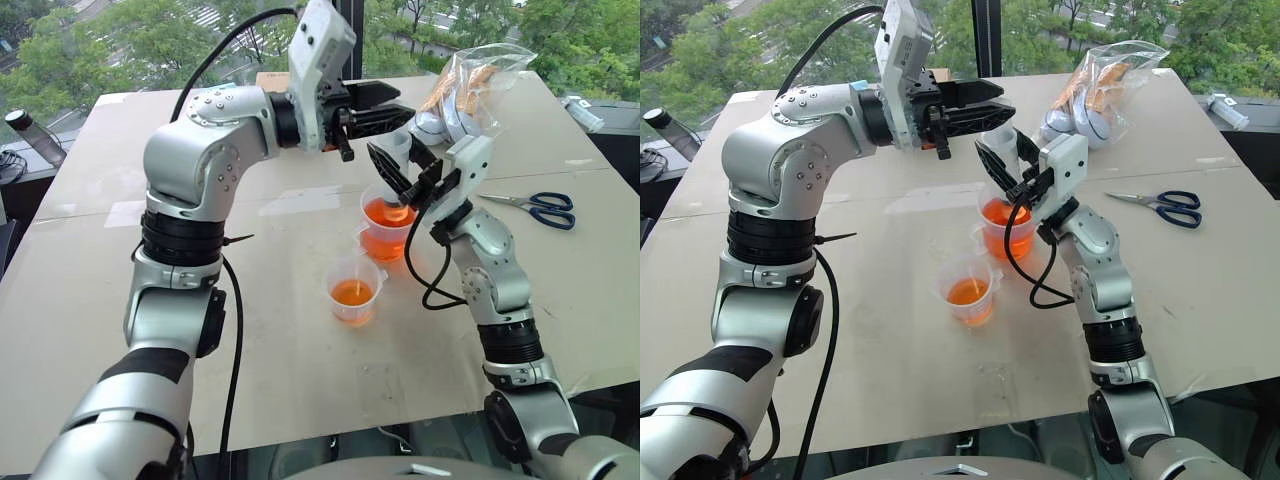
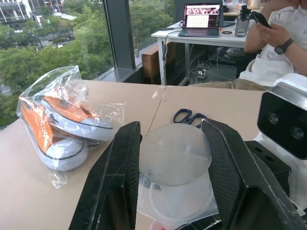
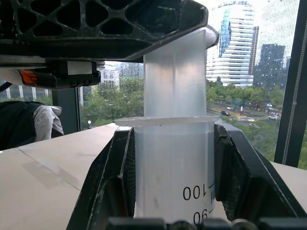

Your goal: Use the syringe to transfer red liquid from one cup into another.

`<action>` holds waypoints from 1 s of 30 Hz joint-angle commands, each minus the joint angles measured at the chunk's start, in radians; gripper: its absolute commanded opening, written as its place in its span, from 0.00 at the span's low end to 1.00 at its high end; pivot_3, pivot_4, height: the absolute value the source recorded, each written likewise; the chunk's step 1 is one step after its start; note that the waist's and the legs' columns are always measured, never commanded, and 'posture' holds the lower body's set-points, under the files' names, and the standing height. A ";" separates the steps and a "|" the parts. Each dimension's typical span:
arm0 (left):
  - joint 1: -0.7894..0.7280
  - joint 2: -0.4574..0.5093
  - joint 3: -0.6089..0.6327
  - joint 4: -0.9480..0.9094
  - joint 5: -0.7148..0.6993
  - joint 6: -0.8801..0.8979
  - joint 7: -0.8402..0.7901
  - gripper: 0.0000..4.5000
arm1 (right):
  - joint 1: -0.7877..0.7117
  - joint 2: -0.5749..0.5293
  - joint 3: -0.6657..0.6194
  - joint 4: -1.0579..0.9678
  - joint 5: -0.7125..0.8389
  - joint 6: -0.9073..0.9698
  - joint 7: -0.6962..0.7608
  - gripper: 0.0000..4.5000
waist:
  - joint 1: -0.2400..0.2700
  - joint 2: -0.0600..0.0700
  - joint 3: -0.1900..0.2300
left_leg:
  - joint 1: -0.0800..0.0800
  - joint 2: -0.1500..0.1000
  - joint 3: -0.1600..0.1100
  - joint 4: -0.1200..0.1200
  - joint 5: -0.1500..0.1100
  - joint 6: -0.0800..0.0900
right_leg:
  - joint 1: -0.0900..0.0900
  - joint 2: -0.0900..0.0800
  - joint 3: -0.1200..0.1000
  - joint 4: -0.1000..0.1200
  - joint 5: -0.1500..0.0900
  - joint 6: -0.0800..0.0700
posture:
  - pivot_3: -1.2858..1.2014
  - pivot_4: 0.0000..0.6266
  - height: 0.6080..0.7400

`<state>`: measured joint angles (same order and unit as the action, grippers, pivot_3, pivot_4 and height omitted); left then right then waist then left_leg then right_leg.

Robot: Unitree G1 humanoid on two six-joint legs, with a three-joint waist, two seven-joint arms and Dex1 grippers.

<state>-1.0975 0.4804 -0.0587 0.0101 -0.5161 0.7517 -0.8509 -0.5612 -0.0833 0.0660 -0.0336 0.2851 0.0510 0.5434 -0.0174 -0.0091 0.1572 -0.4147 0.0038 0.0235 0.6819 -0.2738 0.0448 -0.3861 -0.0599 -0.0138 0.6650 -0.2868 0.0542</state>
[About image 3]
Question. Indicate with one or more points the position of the finger of the black lattice left gripper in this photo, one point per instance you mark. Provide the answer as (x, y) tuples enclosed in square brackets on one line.
[(134, 36)]

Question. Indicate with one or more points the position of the clear tape strip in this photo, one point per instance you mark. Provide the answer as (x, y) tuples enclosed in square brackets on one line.
[(48, 173)]

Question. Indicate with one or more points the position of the black and white clothing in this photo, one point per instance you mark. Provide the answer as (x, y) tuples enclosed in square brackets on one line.
[(16, 124)]

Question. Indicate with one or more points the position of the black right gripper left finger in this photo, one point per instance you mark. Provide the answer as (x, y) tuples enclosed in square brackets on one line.
[(103, 182)]

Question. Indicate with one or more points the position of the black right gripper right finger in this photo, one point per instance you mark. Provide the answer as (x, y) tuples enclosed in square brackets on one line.
[(251, 189)]

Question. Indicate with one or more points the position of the translucent plastic syringe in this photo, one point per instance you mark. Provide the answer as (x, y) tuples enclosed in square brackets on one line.
[(172, 155)]

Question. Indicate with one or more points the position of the grey cloth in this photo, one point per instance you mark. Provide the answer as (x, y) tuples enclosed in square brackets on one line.
[(48, 122)]

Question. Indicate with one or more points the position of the black window frame post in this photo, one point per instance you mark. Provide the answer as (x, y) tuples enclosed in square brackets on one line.
[(66, 107), (290, 95)]

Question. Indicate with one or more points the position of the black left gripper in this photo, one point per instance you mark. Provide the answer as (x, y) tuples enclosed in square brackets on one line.
[(62, 76)]

